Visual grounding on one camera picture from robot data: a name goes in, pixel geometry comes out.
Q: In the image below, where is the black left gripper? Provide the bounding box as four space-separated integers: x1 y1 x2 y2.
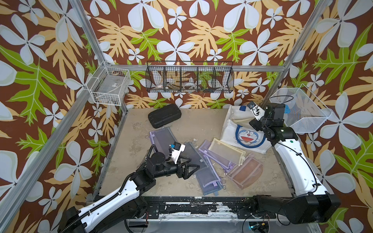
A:
152 154 198 179

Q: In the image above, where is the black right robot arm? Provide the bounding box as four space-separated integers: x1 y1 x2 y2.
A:
247 102 341 224

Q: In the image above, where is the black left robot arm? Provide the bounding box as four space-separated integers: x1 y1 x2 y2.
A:
57 152 200 233

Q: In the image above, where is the grey mesh pouch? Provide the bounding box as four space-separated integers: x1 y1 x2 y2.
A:
181 142 208 170

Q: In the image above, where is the purple mesh pouch centre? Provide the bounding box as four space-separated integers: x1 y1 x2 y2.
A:
198 140 236 173

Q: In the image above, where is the purple mesh pouch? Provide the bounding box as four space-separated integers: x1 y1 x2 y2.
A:
198 140 236 173
196 160 223 196
150 127 177 158

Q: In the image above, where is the purple mesh pouch bottom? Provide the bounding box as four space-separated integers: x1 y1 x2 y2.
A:
196 160 223 196

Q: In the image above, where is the white Doraemon canvas bag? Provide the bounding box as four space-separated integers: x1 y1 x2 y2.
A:
220 105 271 154

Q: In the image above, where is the purple mesh pouch left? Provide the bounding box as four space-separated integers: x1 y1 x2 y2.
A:
150 127 177 158

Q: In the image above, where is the cream mesh pouch right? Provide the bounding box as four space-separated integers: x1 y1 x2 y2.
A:
209 138 246 166

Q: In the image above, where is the pink mesh pouch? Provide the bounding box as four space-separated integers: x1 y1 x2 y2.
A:
227 156 263 190

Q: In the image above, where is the small blue object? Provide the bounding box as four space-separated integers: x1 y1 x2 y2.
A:
284 105 291 114

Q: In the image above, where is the white hexagonal mesh basket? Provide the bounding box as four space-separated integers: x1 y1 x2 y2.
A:
270 87 332 134

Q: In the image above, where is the black hard zipper case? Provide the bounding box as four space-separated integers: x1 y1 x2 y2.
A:
148 104 182 129

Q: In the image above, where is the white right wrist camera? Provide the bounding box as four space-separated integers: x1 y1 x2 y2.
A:
247 102 265 121

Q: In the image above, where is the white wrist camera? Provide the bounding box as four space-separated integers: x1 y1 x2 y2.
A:
247 102 265 121
170 142 186 164

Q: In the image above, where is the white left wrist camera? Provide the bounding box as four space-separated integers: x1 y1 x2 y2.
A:
170 142 186 164

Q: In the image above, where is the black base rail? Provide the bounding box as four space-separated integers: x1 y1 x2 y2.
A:
116 196 277 219

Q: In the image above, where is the black wire basket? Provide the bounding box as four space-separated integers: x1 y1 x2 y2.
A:
144 61 235 93

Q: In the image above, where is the white wire basket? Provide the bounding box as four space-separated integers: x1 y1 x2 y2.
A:
87 62 132 106

